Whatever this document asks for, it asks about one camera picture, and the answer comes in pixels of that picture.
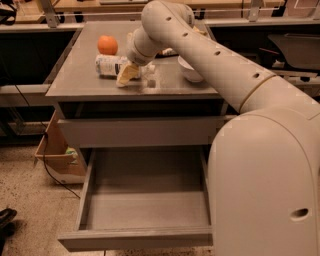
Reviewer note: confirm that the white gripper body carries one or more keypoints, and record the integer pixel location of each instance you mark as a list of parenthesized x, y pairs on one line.
[(135, 56)]

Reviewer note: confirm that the plastic bottle with white cap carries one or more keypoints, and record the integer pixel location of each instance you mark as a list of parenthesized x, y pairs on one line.
[(110, 65)]

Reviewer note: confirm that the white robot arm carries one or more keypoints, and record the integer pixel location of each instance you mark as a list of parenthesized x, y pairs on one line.
[(263, 165)]

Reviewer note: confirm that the grey drawer cabinet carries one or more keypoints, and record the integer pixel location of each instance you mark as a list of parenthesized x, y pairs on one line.
[(82, 111)]

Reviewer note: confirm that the closed top drawer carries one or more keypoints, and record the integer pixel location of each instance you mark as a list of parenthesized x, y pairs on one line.
[(140, 132)]

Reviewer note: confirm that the open middle drawer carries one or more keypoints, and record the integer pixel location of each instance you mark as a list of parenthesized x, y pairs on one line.
[(139, 198)]

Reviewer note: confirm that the orange fruit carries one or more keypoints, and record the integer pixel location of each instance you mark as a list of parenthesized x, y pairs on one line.
[(107, 45)]

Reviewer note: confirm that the white ceramic bowl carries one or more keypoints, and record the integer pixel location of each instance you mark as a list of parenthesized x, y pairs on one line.
[(188, 72)]

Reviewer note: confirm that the brown chip bag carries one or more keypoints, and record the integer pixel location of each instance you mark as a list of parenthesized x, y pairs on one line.
[(170, 52)]

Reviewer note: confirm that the long workbench behind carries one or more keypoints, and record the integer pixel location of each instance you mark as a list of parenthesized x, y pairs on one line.
[(26, 93)]

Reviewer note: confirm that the cardboard box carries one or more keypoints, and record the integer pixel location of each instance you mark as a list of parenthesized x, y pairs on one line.
[(61, 160)]

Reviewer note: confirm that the black shoe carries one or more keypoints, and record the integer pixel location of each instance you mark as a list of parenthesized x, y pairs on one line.
[(6, 219)]

